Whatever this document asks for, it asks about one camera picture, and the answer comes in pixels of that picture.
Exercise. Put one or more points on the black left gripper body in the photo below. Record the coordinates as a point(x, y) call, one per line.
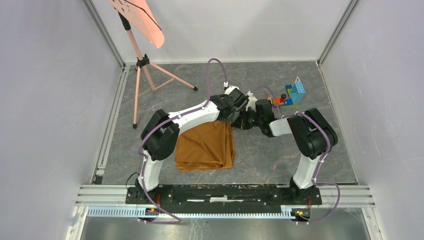
point(230, 119)

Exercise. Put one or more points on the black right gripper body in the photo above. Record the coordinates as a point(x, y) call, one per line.
point(249, 119)

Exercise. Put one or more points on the orange cloth napkin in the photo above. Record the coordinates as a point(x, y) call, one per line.
point(209, 146)

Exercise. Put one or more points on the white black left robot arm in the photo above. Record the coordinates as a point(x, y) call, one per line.
point(159, 137)

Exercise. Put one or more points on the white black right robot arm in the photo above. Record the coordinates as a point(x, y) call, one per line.
point(312, 133)

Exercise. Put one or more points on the colourful toy brick build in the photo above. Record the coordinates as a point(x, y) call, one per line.
point(293, 96)

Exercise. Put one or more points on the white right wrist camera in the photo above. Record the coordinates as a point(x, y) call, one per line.
point(251, 103)

